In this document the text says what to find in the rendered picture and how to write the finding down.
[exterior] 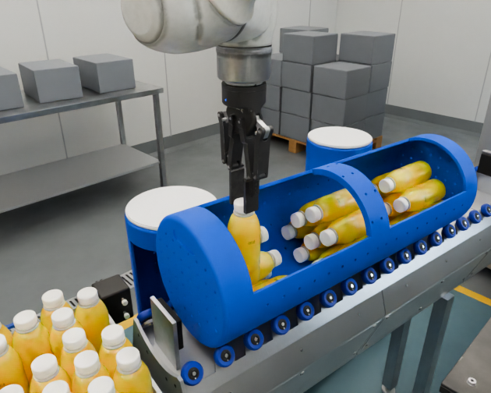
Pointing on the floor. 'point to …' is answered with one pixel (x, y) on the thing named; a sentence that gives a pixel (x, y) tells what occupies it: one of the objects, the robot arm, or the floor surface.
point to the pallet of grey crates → (327, 83)
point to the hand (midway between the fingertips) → (243, 190)
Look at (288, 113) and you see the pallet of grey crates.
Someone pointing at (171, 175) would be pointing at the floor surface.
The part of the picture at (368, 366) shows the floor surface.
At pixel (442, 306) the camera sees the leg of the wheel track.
